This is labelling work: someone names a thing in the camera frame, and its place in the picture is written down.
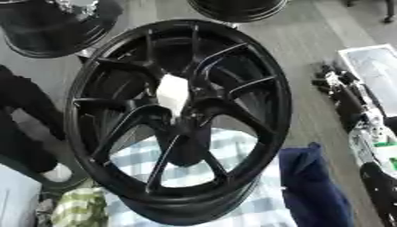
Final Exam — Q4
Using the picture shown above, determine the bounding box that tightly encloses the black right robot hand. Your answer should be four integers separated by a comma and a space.
310, 60, 376, 131

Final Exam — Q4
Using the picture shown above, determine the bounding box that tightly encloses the black round wheel rim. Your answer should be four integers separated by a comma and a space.
0, 0, 126, 59
186, 0, 291, 24

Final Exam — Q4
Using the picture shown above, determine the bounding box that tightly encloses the white pin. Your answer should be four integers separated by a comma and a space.
155, 74, 191, 120

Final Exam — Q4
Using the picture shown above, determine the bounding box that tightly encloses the black spoked wheel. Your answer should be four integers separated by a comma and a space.
63, 19, 295, 227

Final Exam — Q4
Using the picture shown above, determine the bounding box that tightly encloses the white open box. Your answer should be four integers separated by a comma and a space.
336, 43, 397, 117

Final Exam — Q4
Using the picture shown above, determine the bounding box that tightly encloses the dark blue cloth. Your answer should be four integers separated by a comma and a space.
277, 142, 357, 227

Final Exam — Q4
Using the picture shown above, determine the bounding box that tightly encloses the black chair leg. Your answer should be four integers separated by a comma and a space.
344, 0, 397, 25

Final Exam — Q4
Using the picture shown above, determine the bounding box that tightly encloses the green white checked cloth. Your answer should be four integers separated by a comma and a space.
50, 185, 112, 227

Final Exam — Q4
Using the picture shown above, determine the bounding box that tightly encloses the person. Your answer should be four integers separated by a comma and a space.
0, 64, 74, 184

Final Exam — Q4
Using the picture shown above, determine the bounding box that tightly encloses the pale blue-grey board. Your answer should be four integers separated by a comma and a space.
0, 164, 43, 227

